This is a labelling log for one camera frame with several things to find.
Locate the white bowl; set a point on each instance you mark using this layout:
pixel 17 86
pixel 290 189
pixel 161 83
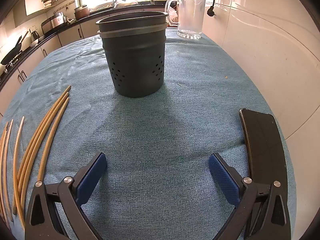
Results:
pixel 33 45

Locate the white plastic bag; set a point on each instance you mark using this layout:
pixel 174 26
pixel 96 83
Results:
pixel 173 15

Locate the clear glass pitcher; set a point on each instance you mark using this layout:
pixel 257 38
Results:
pixel 190 17

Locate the steel pot lid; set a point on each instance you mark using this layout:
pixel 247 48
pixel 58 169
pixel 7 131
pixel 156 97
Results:
pixel 126 4

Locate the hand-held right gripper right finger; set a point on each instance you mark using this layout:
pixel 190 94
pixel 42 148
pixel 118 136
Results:
pixel 223 180

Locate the beige lower kitchen cabinets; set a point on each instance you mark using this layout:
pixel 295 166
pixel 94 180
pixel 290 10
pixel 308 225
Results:
pixel 32 62

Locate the black kitchen countertop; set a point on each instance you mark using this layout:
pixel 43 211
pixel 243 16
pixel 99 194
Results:
pixel 96 12

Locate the electric kettle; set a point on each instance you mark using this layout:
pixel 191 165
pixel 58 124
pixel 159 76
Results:
pixel 34 35

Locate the silver rice cooker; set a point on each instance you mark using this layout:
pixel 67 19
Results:
pixel 53 21

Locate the bunch of wooden chopsticks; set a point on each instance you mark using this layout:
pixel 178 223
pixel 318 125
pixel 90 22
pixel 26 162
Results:
pixel 29 155

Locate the dark grey utensil holder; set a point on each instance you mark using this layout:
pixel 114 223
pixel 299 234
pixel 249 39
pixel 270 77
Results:
pixel 135 62

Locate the brown clay pot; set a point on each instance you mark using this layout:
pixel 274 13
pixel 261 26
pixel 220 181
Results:
pixel 81 12

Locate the blue tablecloth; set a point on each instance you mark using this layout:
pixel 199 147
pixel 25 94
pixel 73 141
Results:
pixel 175 120

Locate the black smartphone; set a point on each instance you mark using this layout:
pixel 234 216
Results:
pixel 262 140

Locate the open wall cabinet with dishes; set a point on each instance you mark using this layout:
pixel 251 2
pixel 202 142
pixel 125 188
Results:
pixel 47 0

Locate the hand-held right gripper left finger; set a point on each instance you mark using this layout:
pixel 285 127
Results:
pixel 91 177

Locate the gas stove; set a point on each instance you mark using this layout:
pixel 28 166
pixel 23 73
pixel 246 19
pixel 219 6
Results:
pixel 7 66

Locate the black wok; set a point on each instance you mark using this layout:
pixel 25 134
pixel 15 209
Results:
pixel 11 53

